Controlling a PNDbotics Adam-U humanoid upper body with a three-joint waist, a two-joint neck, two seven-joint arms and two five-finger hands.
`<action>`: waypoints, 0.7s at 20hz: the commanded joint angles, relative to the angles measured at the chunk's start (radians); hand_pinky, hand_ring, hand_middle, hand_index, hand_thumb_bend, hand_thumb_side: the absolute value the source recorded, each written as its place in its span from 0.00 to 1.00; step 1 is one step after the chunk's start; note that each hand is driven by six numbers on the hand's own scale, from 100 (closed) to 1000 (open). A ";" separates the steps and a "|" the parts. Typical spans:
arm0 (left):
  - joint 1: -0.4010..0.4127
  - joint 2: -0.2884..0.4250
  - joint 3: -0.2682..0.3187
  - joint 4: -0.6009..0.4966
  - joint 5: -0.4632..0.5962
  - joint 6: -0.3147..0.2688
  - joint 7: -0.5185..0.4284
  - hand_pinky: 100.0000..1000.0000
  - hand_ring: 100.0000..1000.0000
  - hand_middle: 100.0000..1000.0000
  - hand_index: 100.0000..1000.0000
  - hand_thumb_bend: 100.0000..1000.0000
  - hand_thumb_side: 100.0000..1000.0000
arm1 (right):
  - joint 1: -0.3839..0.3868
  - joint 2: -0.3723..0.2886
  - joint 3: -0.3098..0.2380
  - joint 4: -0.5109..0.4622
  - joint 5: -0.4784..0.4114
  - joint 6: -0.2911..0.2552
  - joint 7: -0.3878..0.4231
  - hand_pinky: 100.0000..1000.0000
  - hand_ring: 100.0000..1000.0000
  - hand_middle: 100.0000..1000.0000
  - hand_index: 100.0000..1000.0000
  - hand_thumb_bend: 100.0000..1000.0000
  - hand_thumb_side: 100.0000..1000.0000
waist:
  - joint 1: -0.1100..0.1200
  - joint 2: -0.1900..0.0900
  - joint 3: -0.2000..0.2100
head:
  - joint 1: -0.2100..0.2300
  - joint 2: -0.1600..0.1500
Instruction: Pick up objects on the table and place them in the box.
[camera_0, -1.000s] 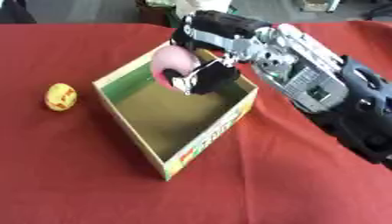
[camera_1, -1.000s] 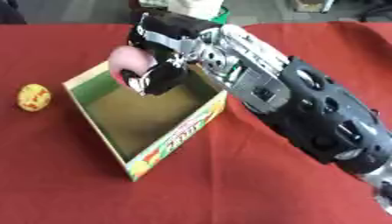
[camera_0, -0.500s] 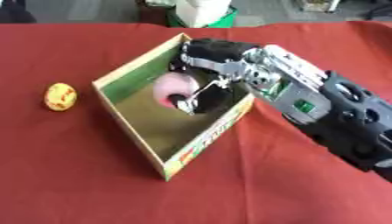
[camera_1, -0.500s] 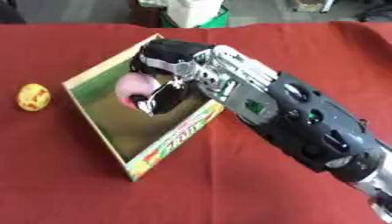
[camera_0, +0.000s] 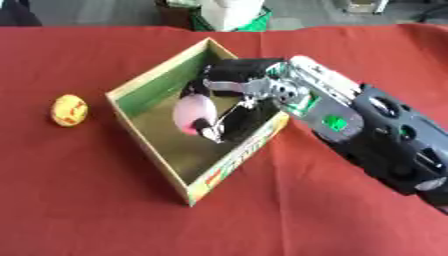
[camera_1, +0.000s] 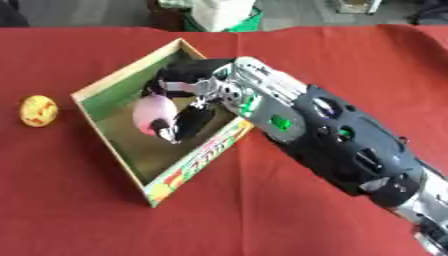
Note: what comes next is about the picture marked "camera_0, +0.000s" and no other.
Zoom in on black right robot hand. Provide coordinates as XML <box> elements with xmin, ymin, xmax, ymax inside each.
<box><xmin>178</xmin><ymin>57</ymin><xmax>293</xmax><ymax>145</ymax></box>

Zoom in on pink round toy fruit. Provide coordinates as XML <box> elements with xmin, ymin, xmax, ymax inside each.
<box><xmin>171</xmin><ymin>93</ymin><xmax>219</xmax><ymax>136</ymax></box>

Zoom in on tan cardboard box green inside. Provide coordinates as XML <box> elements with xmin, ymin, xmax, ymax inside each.
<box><xmin>103</xmin><ymin>36</ymin><xmax>293</xmax><ymax>207</ymax></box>

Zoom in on green and white bag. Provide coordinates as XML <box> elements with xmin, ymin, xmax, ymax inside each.
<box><xmin>187</xmin><ymin>0</ymin><xmax>275</xmax><ymax>33</ymax></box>

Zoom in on dark brown bin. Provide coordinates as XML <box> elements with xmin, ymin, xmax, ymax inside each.
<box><xmin>154</xmin><ymin>0</ymin><xmax>198</xmax><ymax>30</ymax></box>

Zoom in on yellow round toy fruit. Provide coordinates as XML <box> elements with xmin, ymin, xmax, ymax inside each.
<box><xmin>49</xmin><ymin>94</ymin><xmax>91</xmax><ymax>128</ymax></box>

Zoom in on dark chair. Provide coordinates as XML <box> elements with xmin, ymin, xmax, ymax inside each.
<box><xmin>0</xmin><ymin>0</ymin><xmax>44</xmax><ymax>28</ymax></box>

